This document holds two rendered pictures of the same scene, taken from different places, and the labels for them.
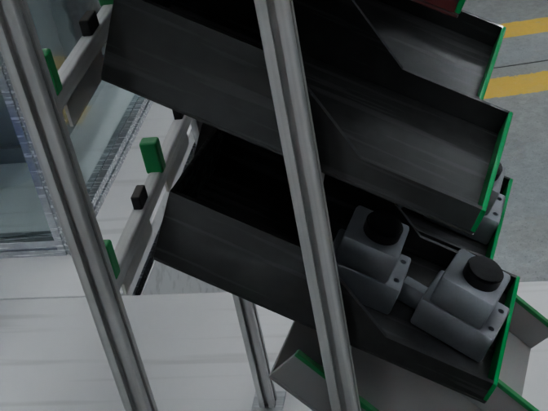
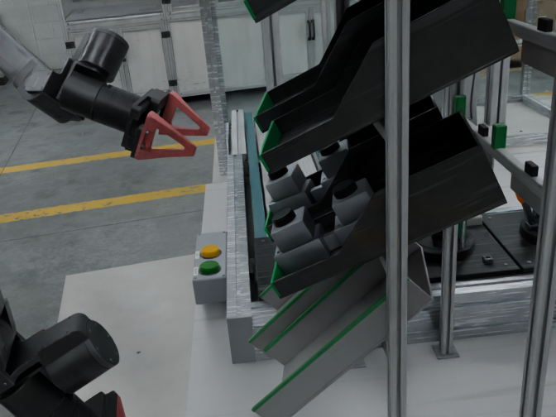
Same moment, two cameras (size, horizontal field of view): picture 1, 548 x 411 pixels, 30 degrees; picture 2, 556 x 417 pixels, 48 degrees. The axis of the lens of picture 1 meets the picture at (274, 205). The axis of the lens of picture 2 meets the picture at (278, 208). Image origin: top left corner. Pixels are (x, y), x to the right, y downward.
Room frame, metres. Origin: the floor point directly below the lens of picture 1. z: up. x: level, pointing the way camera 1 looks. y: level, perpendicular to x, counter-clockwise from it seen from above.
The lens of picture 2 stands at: (1.43, -0.40, 1.60)
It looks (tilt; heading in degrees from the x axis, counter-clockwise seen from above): 24 degrees down; 163
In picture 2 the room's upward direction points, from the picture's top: 5 degrees counter-clockwise
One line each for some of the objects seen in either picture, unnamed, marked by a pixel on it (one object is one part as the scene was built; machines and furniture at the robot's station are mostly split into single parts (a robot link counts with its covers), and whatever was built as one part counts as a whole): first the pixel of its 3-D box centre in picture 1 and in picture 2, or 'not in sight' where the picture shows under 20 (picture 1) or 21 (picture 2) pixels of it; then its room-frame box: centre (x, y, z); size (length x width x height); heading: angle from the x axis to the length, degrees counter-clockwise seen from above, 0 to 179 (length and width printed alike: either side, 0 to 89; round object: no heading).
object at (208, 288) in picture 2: not in sight; (212, 265); (0.24, -0.20, 0.93); 0.21 x 0.07 x 0.06; 165
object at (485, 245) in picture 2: not in sight; (438, 227); (0.44, 0.24, 1.01); 0.24 x 0.24 x 0.13; 75
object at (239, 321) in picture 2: not in sight; (240, 231); (0.07, -0.09, 0.91); 0.89 x 0.06 x 0.11; 165
